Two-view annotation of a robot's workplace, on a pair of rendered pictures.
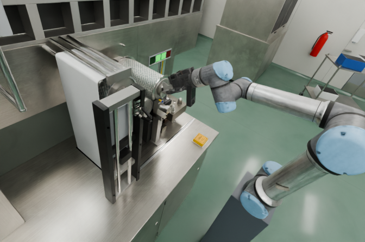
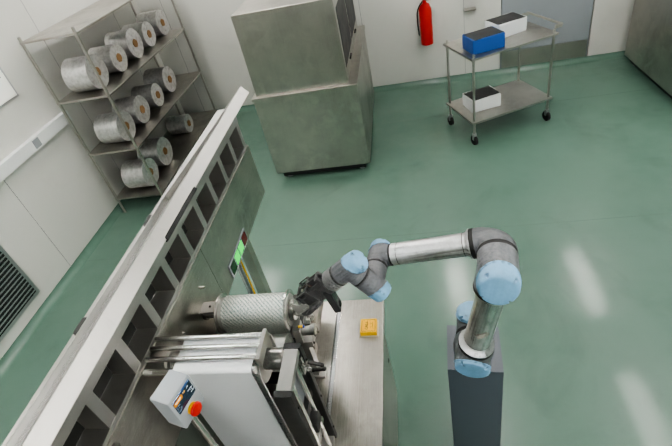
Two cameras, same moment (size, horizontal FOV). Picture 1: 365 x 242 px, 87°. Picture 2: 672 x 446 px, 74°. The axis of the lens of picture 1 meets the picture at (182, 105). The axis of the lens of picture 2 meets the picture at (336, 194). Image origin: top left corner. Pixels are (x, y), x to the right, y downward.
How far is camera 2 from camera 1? 77 cm
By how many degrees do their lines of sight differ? 11
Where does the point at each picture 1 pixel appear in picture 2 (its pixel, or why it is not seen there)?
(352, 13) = not seen: outside the picture
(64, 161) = not seen: outside the picture
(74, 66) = (209, 371)
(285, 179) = (479, 327)
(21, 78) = (145, 426)
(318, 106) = (461, 243)
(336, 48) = (452, 13)
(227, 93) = (374, 281)
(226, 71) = (360, 263)
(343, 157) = (499, 291)
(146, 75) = (263, 308)
